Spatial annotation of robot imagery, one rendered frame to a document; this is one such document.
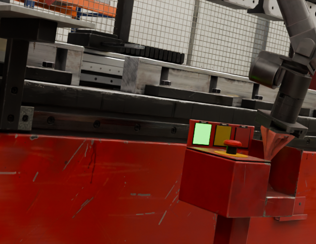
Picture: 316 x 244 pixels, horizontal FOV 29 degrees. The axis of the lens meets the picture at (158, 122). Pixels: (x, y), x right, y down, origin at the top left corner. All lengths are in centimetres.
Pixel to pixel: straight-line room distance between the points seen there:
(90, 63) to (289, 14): 68
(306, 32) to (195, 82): 50
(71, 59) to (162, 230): 48
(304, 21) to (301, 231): 91
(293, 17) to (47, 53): 55
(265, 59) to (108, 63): 64
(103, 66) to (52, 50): 43
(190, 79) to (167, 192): 35
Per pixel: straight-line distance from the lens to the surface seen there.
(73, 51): 145
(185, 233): 163
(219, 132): 138
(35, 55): 140
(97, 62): 181
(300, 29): 133
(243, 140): 143
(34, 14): 110
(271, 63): 133
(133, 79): 158
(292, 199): 136
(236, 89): 187
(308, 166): 201
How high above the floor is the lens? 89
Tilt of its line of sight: 3 degrees down
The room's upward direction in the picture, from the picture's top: 8 degrees clockwise
